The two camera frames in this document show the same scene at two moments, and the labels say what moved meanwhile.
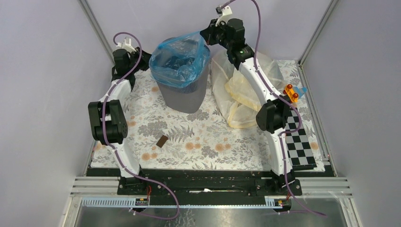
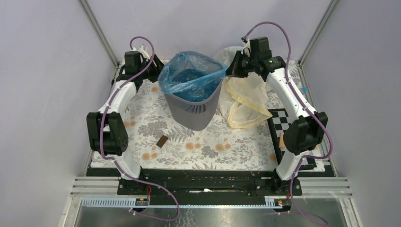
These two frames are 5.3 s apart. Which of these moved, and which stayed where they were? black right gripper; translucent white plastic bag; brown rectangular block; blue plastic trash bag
Moved: blue plastic trash bag; black right gripper
Stayed: brown rectangular block; translucent white plastic bag
